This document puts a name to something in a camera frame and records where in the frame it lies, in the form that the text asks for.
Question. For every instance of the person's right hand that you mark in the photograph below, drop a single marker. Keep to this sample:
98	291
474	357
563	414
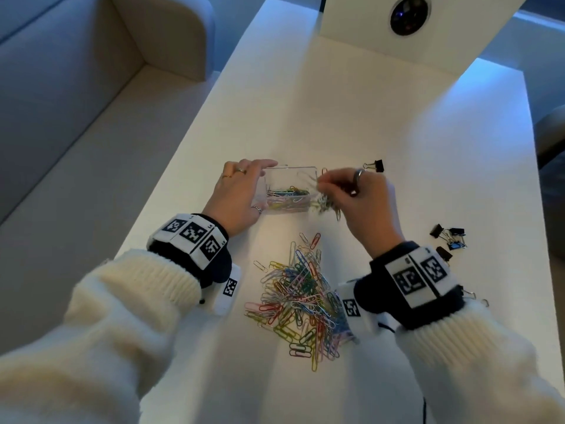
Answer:
371	211

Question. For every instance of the person's left hand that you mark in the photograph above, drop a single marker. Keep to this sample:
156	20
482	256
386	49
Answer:
238	203

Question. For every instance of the single black binder clip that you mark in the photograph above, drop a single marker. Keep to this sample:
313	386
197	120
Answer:
378	166

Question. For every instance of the pile of coloured paper clips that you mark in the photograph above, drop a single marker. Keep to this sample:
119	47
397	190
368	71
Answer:
300	304
287	198

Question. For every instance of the transparent box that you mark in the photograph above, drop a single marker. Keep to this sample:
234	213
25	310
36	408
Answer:
287	176

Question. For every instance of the group of black binder clips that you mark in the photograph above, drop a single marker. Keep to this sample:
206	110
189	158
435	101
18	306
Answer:
436	230

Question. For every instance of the person's left forearm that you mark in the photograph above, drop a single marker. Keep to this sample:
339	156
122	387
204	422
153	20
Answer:
88	344

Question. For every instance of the left marker wristband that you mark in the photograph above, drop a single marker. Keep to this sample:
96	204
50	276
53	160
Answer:
190	236

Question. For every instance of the marker wristband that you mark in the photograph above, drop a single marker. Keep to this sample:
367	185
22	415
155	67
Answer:
415	278
190	236

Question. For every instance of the right marker wristband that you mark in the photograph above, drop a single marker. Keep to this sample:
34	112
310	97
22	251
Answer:
415	278

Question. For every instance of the long beige sofa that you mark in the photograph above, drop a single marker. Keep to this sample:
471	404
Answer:
66	128

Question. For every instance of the white socket panel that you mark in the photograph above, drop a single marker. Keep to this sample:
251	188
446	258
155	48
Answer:
353	22

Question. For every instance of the silver-rimmed round socket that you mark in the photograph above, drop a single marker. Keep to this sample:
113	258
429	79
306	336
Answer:
409	15

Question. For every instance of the window with roller blind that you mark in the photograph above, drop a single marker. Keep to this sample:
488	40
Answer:
545	4

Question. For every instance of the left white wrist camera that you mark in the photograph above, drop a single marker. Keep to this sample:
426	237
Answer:
229	289

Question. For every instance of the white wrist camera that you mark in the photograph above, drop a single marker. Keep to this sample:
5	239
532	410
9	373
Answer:
351	306
229	289

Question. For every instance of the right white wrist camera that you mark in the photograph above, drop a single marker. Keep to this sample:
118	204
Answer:
351	306

